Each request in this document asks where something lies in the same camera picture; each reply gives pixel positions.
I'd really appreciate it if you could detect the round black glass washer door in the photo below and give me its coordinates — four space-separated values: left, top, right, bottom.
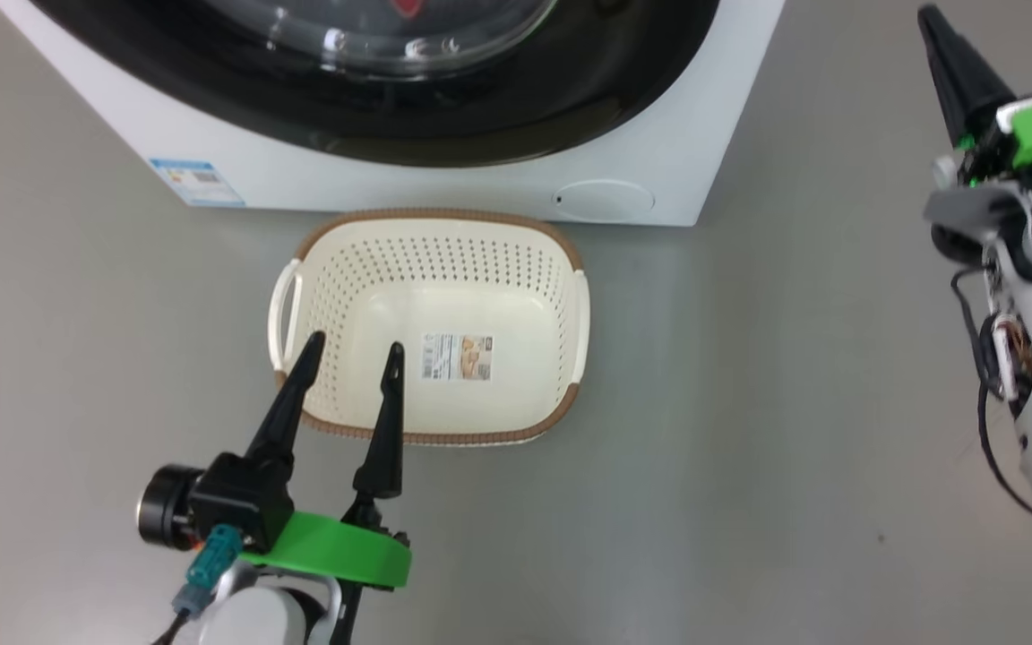
28 0 721 168

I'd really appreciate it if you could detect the paper basket label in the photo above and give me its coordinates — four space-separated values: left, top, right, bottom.
422 333 493 382

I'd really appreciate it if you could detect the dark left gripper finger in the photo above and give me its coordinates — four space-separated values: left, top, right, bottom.
245 331 327 469
353 342 406 501

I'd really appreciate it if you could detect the round white filter cover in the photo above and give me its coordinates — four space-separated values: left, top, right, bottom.
556 179 657 223

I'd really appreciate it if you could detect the black left camera cable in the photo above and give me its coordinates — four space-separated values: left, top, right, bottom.
151 609 193 645

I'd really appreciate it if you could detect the cream perforated laundry basket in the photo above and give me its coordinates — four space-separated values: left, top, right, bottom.
267 209 590 447

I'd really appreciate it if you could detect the teal left camera connector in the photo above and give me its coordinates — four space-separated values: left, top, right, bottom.
174 526 244 619

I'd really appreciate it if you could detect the blue energy label sticker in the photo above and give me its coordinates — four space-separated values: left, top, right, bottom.
149 159 246 208

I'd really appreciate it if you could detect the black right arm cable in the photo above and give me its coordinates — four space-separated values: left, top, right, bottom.
950 264 1032 520

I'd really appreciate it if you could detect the white front-load washing machine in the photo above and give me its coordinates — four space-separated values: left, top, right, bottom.
0 0 786 227

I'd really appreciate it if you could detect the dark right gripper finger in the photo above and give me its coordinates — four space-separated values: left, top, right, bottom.
917 4 1017 149

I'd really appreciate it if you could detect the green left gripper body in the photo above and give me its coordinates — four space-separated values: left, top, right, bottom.
238 511 412 590

